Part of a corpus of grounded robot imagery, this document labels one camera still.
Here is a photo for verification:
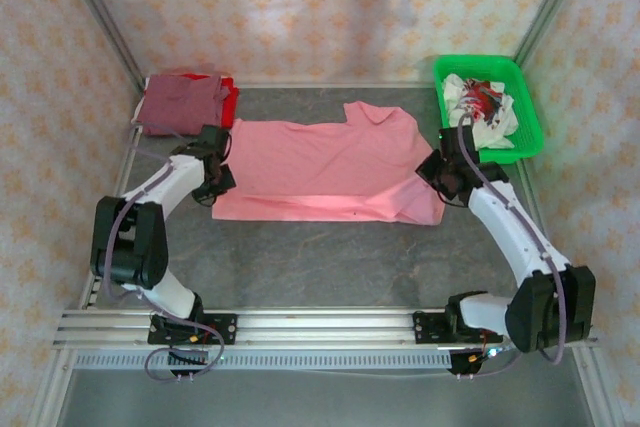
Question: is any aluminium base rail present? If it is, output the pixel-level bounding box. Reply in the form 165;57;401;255
52;309;600;349

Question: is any aluminium frame leg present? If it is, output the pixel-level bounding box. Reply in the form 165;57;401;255
572;346;626;427
29;346;76;427

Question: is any red folded t-shirt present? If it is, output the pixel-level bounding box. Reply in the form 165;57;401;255
179;72;240;129

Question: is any maroon folded t-shirt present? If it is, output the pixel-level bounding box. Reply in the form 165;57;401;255
135;74;232;137

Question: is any green plastic basket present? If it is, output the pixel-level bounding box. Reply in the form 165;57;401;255
432;54;545;166

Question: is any slotted grey cable duct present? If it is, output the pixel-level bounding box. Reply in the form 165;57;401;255
72;350;454;372

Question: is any black cable clamp bracket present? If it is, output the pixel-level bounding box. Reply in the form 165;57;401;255
446;350;484;382
167;349;210;382

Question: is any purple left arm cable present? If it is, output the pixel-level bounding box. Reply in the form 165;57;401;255
99;119;226;383

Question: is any pink t-shirt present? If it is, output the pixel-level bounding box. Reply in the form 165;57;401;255
211;100;446;227

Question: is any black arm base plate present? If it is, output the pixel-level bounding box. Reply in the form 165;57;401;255
412;311;501;347
148;313;238;347

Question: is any white printed t-shirt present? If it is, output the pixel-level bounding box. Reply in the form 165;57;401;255
441;72;517;151

